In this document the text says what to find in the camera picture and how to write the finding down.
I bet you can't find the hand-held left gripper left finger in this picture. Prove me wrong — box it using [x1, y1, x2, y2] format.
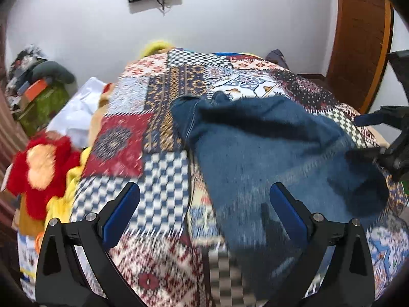
[35, 182, 148, 307]

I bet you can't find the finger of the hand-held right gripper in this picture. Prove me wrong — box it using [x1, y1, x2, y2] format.
[354, 109, 398, 128]
[346, 146, 395, 168]

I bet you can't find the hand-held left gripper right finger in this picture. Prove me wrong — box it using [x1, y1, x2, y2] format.
[262, 182, 377, 307]

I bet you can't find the blue denim jacket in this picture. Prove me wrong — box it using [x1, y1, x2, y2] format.
[171, 91, 391, 302]

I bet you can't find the beige bed sheet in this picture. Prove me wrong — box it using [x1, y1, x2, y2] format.
[367, 126, 391, 150]

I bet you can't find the patchwork printed blanket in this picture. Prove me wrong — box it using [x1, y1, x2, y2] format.
[18, 47, 409, 307]

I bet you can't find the yellow fleece blanket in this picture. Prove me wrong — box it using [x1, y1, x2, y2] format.
[44, 147, 94, 232]

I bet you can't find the brown wooden door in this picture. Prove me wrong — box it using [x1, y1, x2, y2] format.
[325, 0, 396, 115]

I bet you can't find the red plush toy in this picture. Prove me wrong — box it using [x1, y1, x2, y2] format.
[6, 134, 82, 235]

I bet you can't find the white cloth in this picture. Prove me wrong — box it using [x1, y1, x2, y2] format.
[46, 77, 108, 150]

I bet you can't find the purple bag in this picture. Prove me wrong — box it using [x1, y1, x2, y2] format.
[265, 49, 291, 70]

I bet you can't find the green box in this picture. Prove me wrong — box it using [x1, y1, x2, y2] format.
[17, 83, 70, 137]

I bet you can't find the striped curtain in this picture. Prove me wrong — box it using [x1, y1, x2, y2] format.
[0, 80, 30, 195]

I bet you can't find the orange box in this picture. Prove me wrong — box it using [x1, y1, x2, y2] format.
[23, 78, 54, 102]

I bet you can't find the dark grey cloth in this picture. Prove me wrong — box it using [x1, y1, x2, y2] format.
[31, 60, 76, 84]

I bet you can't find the yellow fluffy pillow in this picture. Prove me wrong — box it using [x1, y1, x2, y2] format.
[140, 40, 176, 59]

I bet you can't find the pile of assorted clutter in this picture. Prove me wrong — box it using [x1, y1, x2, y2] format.
[6, 44, 48, 98]

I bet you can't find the black cable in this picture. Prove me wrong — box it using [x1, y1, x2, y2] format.
[153, 0, 171, 15]

